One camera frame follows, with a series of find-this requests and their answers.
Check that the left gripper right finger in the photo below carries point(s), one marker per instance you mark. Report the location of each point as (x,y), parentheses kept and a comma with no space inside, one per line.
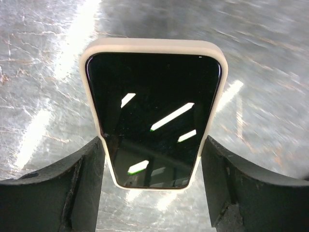
(245,197)

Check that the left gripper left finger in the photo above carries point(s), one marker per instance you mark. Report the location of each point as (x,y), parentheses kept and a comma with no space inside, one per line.
(61,197)

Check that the phone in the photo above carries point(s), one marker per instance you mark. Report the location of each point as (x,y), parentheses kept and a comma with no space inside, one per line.
(153,102)

